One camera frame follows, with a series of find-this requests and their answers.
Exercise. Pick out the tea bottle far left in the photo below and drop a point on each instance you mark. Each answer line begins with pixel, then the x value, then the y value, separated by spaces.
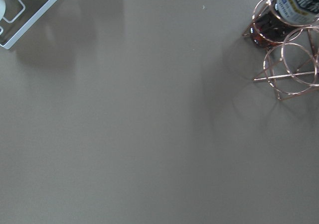
pixel 280 17

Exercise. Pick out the white cup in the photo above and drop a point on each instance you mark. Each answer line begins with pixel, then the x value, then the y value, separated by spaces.
pixel 2 9

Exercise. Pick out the copper wire bottle rack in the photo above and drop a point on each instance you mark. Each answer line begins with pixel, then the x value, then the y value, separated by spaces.
pixel 292 67

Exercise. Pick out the white wire cup rack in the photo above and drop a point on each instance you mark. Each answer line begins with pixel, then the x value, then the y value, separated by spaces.
pixel 19 16

